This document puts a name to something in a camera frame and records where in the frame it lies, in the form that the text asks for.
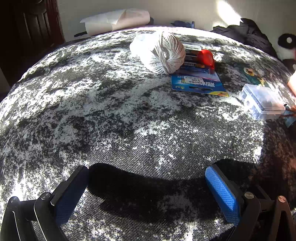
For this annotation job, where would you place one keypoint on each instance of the white twine ball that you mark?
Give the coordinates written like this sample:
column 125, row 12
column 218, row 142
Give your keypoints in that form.
column 166, row 53

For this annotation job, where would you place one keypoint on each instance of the dark wooden door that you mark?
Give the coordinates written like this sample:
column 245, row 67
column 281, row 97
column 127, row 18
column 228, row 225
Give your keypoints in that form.
column 30, row 34

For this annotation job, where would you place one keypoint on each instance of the clear plastic box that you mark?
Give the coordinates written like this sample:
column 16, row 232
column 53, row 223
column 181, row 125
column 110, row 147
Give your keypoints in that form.
column 261, row 102

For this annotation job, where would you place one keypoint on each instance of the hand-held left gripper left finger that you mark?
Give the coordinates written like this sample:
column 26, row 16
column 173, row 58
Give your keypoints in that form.
column 67, row 204

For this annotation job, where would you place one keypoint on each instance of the small blue object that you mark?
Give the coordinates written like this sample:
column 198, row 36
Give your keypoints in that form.
column 182, row 23

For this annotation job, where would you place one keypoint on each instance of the black and white plush toy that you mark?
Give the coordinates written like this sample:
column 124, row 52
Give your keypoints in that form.
column 286, row 44

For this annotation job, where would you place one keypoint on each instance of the translucent white plastic bag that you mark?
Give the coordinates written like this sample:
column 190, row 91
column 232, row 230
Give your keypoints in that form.
column 138, row 46

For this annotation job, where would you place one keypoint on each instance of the green sticker card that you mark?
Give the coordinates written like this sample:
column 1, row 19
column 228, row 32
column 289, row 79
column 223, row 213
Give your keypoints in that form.
column 252, row 74

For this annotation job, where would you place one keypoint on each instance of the blue battery blister pack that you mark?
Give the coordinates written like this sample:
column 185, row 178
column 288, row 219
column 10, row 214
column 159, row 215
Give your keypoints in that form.
column 196, row 83

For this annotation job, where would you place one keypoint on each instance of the dark jacket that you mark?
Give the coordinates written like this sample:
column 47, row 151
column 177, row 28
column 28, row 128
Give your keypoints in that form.
column 247, row 34

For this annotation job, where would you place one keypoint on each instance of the rolled white paper sheet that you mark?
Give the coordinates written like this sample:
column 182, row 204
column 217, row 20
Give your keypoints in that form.
column 120, row 20

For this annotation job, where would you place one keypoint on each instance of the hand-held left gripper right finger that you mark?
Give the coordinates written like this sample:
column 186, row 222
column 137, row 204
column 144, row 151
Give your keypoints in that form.
column 223, row 197

